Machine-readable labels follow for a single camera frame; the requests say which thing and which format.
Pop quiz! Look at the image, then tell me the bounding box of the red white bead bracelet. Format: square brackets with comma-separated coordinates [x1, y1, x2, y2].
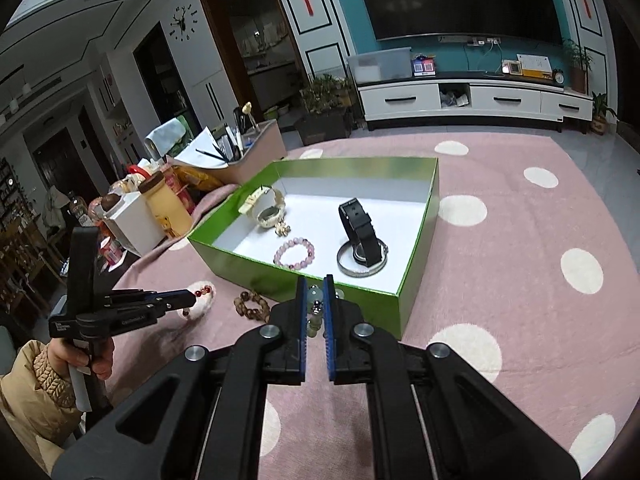
[176, 279, 218, 322]

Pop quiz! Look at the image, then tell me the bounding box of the brown wooden bead bracelet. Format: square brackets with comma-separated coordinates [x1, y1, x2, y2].
[232, 289, 272, 328]

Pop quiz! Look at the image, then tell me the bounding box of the cream white wristwatch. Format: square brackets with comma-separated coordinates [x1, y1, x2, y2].
[239, 185, 285, 229]

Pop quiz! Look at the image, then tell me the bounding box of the silver metal bangle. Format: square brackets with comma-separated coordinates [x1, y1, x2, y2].
[336, 240, 388, 278]

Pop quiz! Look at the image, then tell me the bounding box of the beige jacket sleeve forearm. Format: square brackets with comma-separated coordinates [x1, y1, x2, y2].
[1, 339, 81, 474]

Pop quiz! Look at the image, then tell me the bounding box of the person's left hand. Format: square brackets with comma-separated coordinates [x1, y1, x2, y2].
[47, 338, 115, 380]

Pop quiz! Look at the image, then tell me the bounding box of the white square box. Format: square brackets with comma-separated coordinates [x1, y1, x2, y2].
[104, 192, 165, 257]

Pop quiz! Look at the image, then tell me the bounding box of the yellow brown-lidded jar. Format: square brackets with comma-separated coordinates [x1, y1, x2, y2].
[138, 171, 192, 238]

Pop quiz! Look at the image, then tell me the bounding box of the pink polka-dot bedspread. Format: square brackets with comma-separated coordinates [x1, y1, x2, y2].
[107, 133, 639, 479]

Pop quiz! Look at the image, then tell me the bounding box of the pink open storage box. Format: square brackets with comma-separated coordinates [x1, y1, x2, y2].
[205, 120, 286, 184]

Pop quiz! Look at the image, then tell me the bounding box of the green white-lined cardboard box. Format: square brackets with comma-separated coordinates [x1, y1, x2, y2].
[189, 157, 439, 337]

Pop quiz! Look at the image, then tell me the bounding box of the black wristwatch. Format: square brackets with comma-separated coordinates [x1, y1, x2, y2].
[338, 198, 381, 266]

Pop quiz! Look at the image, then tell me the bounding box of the potted green plant planter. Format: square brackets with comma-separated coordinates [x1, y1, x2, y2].
[295, 74, 354, 146]

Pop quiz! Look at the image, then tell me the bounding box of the white TV cabinet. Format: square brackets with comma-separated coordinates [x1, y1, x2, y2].
[358, 78, 593, 126]

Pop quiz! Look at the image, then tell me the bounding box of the clear plastic storage bin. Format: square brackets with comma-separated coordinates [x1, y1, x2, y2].
[347, 47, 412, 84]

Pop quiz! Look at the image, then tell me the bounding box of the potted plant by cabinet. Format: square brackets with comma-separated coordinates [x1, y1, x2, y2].
[591, 92, 618, 136]

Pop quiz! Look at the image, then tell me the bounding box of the blue QR code stand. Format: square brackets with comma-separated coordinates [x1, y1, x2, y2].
[412, 54, 436, 77]

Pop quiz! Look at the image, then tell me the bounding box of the small round desk clock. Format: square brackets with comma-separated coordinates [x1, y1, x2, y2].
[552, 70, 565, 86]

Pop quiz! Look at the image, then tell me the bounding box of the yellow white box on cabinet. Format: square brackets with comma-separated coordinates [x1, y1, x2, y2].
[516, 54, 553, 80]

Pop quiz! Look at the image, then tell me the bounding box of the potted plant on cabinet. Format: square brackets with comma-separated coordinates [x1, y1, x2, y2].
[563, 39, 592, 94]

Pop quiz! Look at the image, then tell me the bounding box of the pink crystal bead bracelet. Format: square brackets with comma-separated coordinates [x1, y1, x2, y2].
[272, 236, 317, 272]

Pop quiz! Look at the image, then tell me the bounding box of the black antler wall clock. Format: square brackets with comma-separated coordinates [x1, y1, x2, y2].
[169, 4, 198, 42]

